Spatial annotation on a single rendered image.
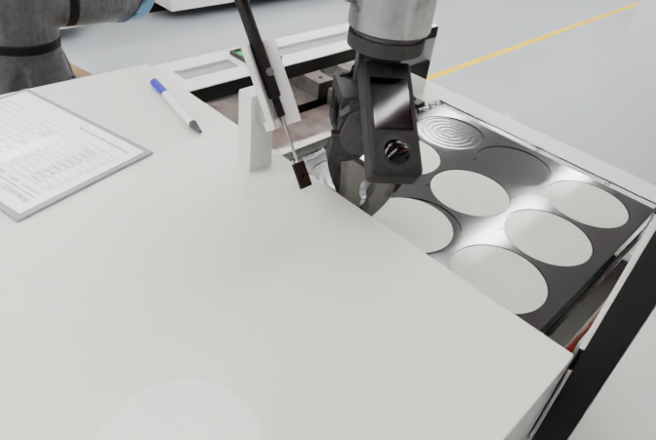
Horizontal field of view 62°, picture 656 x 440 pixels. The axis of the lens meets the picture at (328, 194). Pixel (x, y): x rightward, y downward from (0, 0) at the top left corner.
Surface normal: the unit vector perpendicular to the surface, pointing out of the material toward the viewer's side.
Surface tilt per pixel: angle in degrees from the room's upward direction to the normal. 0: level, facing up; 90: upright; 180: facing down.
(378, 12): 90
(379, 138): 33
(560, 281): 0
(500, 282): 0
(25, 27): 91
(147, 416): 0
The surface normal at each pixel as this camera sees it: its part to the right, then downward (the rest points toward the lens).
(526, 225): 0.11, -0.80
